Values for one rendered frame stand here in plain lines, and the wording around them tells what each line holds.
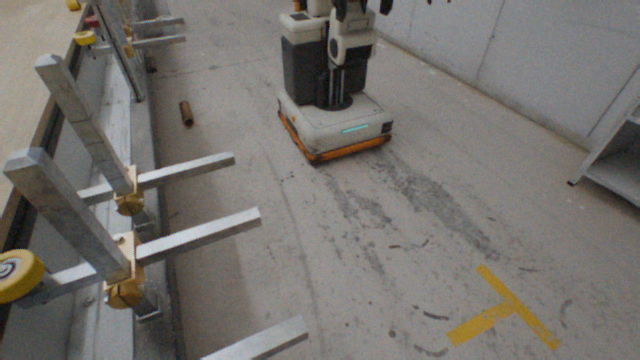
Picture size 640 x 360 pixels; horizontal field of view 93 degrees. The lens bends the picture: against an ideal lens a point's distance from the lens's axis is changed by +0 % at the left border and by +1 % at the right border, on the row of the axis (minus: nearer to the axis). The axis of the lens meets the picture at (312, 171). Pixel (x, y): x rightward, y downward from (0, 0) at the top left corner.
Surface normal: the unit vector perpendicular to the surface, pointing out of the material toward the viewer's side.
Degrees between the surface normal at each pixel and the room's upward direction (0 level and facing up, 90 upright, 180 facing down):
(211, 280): 0
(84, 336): 0
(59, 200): 90
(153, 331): 0
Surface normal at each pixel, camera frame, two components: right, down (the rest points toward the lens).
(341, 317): -0.01, -0.74
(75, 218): 0.41, 0.61
